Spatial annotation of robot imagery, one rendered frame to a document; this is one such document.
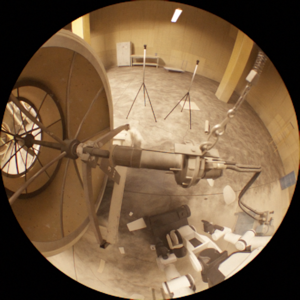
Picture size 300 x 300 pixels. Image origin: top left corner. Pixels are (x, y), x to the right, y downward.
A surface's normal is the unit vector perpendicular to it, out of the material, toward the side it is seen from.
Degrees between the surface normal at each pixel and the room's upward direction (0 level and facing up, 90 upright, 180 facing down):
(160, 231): 0
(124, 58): 90
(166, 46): 90
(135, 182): 0
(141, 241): 0
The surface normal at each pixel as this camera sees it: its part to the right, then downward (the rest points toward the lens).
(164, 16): -0.10, 0.85
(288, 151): -0.99, -0.11
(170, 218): 0.07, -0.51
